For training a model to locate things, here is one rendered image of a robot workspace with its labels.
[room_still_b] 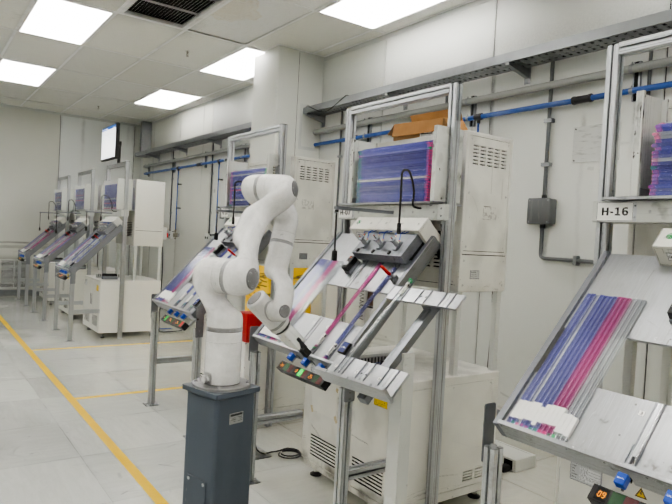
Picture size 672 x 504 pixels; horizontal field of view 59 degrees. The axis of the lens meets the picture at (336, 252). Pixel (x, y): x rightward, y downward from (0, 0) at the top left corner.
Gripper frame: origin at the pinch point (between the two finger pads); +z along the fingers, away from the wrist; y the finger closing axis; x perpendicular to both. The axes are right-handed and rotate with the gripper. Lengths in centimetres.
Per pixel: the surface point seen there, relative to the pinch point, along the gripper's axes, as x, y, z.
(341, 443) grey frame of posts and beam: -17.9, 13.4, 29.7
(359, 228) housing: 70, -33, 2
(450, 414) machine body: 26, 10, 75
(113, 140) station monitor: 134, -475, -55
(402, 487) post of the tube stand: -18, 37, 45
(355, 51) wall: 299, -255, 4
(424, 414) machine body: 17, 10, 62
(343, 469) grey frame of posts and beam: -24.4, 14.0, 37.4
